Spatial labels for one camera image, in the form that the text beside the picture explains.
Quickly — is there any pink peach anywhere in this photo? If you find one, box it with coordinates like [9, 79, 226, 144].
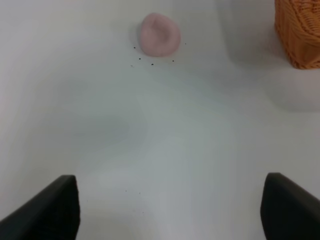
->
[139, 13, 181, 57]

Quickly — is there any orange wicker basket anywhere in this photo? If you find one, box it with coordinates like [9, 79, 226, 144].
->
[274, 0, 320, 70]

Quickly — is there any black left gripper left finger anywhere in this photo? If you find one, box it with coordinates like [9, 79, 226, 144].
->
[0, 175, 81, 240]

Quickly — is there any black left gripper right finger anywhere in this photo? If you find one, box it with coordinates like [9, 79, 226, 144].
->
[260, 172, 320, 240]

